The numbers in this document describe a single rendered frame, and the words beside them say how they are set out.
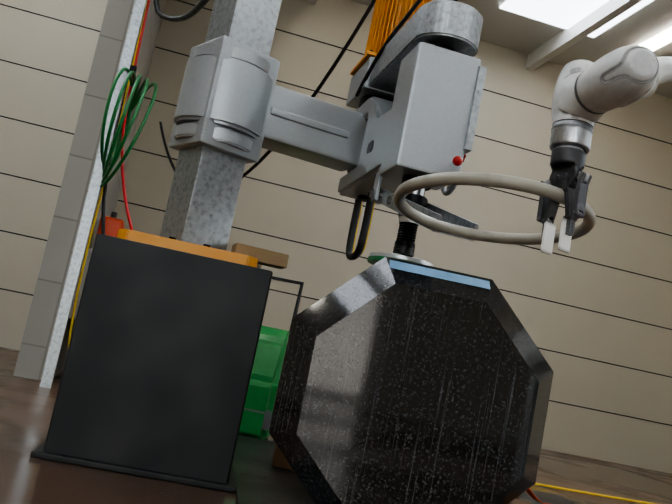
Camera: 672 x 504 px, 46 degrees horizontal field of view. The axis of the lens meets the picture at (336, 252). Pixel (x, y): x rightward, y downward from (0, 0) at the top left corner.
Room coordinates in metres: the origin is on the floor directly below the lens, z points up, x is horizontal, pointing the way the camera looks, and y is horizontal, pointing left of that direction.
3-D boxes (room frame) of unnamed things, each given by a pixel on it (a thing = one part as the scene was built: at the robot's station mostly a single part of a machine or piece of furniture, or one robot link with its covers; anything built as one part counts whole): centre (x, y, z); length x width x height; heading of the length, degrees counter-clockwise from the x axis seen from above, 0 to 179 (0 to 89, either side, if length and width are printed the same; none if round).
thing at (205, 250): (2.94, 0.53, 0.76); 0.49 x 0.49 x 0.05; 8
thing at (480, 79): (2.49, -0.34, 1.37); 0.08 x 0.03 x 0.28; 13
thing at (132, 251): (2.94, 0.53, 0.37); 0.66 x 0.66 x 0.74; 8
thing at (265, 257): (2.92, 0.28, 0.81); 0.20 x 0.10 x 0.05; 106
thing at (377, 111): (2.92, -0.14, 1.30); 0.74 x 0.23 x 0.49; 13
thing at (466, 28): (2.88, -0.14, 1.61); 0.96 x 0.25 x 0.17; 13
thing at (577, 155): (1.70, -0.47, 1.00); 0.08 x 0.07 x 0.09; 28
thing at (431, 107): (2.61, -0.20, 1.32); 0.36 x 0.22 x 0.45; 13
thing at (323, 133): (3.01, 0.35, 1.36); 0.74 x 0.34 x 0.25; 111
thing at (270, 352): (4.29, 0.27, 0.43); 0.35 x 0.35 x 0.87; 83
